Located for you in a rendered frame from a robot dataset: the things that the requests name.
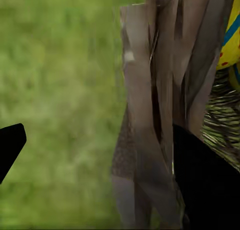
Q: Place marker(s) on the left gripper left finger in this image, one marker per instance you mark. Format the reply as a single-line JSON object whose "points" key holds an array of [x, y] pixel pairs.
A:
{"points": [[12, 140]]}

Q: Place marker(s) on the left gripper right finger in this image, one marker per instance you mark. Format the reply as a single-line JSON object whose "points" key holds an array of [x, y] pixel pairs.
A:
{"points": [[210, 186]]}

